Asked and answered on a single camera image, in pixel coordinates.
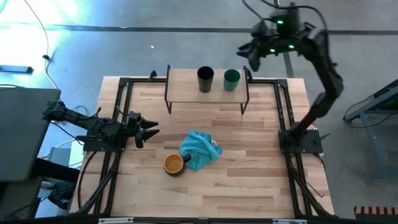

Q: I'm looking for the dark hanging cable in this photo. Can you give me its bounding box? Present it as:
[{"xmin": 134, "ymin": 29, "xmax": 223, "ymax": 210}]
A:
[{"xmin": 76, "ymin": 150, "xmax": 100, "ymax": 210}]

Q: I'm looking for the striped wooden bench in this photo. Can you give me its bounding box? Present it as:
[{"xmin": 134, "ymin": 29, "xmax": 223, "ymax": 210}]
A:
[{"xmin": 353, "ymin": 205, "xmax": 398, "ymax": 221}]

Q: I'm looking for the white floor cable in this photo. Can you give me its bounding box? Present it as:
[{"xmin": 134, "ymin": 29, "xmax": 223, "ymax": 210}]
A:
[{"xmin": 24, "ymin": 0, "xmax": 60, "ymax": 91}]

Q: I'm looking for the wooden shelf with black frame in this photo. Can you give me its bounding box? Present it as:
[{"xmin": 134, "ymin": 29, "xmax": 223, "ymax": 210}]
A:
[{"xmin": 165, "ymin": 64, "xmax": 253, "ymax": 115}]

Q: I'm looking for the blue microfibre cloth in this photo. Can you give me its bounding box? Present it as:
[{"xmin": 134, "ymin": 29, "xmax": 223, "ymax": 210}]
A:
[{"xmin": 179, "ymin": 129, "xmax": 224, "ymax": 172}]

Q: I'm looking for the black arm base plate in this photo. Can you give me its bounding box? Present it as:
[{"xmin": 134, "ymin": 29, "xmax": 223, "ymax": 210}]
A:
[
  {"xmin": 82, "ymin": 136, "xmax": 127, "ymax": 153},
  {"xmin": 277, "ymin": 128, "xmax": 325, "ymax": 156}
]

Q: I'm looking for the black metal table frame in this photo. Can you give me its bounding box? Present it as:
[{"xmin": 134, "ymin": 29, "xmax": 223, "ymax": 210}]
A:
[{"xmin": 74, "ymin": 77, "xmax": 335, "ymax": 218}]

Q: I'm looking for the tall black cup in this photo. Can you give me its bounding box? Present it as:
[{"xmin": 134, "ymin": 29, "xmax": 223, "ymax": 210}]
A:
[{"xmin": 197, "ymin": 65, "xmax": 215, "ymax": 94}]

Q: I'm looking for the dark grey desk top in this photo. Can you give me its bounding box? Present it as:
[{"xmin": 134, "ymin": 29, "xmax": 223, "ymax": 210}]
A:
[{"xmin": 0, "ymin": 87, "xmax": 62, "ymax": 182}]

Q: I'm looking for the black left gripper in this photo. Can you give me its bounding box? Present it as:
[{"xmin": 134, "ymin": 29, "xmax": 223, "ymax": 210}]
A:
[{"xmin": 123, "ymin": 110, "xmax": 160, "ymax": 149}]

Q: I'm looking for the flat black floor device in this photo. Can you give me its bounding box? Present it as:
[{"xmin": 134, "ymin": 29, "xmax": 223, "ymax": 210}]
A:
[{"xmin": 0, "ymin": 64, "xmax": 34, "ymax": 75}]

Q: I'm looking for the green cup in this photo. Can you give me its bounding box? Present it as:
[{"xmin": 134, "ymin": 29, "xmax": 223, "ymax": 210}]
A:
[{"xmin": 223, "ymin": 68, "xmax": 241, "ymax": 93}]

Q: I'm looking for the grey box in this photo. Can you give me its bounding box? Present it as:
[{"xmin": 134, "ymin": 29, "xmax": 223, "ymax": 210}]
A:
[{"xmin": 47, "ymin": 146, "xmax": 75, "ymax": 168}]

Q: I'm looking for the white tape strip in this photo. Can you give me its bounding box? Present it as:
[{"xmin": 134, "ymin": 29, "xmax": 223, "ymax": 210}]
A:
[
  {"xmin": 98, "ymin": 217, "xmax": 135, "ymax": 224},
  {"xmin": 272, "ymin": 218, "xmax": 308, "ymax": 224}
]

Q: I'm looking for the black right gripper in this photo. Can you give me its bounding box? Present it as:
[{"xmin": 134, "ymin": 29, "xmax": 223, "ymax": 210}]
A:
[{"xmin": 236, "ymin": 20, "xmax": 280, "ymax": 73}]

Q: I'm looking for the dark rounded floor object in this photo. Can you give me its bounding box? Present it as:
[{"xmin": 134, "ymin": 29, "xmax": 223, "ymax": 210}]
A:
[{"xmin": 48, "ymin": 181, "xmax": 76, "ymax": 210}]

